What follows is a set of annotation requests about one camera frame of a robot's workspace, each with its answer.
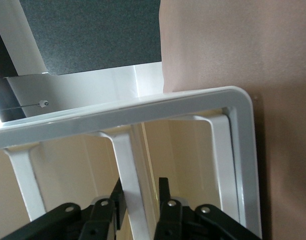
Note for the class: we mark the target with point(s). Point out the white plastic drawer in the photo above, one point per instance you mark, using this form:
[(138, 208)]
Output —
[(127, 162)]

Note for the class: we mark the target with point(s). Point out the brown table mat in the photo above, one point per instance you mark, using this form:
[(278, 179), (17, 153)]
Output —
[(243, 50)]

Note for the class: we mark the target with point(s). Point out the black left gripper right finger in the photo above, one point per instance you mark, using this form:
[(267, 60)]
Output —
[(167, 215)]

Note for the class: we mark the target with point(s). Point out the white drawer cabinet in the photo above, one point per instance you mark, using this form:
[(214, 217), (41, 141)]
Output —
[(167, 107)]

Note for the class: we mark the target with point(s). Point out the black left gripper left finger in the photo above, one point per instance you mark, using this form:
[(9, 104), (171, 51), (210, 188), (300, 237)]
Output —
[(119, 205)]

